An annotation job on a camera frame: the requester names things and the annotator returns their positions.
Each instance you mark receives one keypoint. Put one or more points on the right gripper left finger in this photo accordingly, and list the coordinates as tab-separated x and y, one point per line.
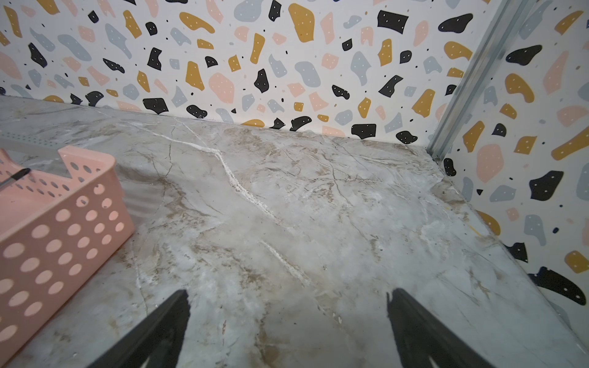
156	341

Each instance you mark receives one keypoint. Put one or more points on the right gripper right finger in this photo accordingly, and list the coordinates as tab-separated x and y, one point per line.
422	340

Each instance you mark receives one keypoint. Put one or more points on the green handled screwdriver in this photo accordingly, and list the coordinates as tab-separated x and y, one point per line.
13	178

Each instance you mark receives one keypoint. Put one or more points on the pink perforated plastic bin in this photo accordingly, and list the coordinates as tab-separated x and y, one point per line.
56	232

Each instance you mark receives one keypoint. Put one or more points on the right aluminium corner post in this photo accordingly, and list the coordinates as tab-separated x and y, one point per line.
503	27

